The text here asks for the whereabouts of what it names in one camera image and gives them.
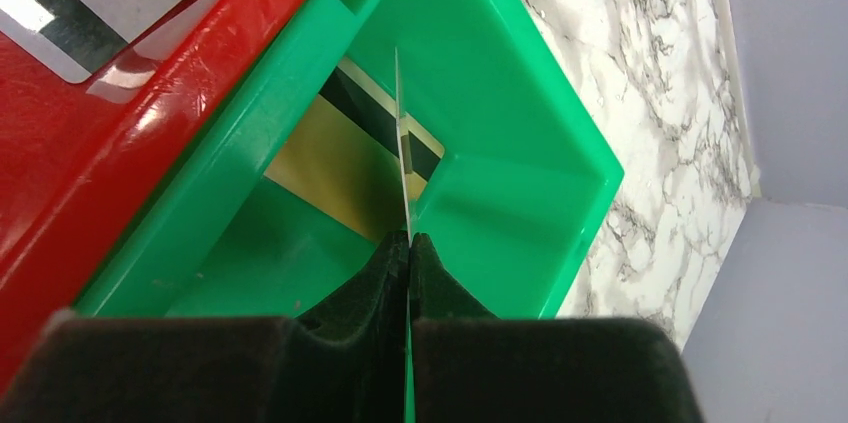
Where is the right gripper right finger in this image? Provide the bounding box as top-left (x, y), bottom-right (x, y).
top-left (409, 233), bottom-right (703, 422)

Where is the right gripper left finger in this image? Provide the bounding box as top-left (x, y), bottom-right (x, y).
top-left (1, 232), bottom-right (409, 422)

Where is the green plastic bin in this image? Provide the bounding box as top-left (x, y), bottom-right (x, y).
top-left (74, 0), bottom-right (626, 423)

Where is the red plastic bin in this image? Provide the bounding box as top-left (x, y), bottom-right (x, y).
top-left (1, 0), bottom-right (305, 388)

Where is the gold credit card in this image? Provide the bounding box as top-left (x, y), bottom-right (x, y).
top-left (264, 57), bottom-right (445, 241)

